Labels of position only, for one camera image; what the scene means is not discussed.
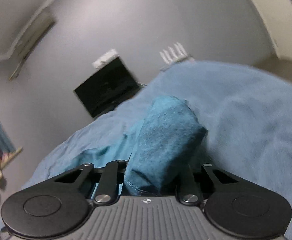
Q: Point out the teal hooded sweatshirt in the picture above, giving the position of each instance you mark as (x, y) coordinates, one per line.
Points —
(156, 148)

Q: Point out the white wall power strip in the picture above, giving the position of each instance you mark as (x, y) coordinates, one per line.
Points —
(105, 59)

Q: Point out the wall air conditioner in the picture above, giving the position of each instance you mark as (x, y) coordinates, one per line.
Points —
(39, 27)

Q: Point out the white wifi router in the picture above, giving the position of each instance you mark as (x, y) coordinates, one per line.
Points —
(173, 53)

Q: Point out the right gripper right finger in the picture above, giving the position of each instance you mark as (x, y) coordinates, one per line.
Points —
(233, 205)

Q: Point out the light blue fleece blanket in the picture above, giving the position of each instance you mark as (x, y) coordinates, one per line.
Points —
(247, 114)

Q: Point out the wooden window sill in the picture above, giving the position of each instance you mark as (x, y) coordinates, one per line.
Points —
(7, 158)

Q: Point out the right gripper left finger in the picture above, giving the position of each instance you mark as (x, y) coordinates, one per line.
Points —
(60, 205)

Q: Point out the black monitor screen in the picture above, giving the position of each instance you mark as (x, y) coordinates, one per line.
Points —
(107, 88)

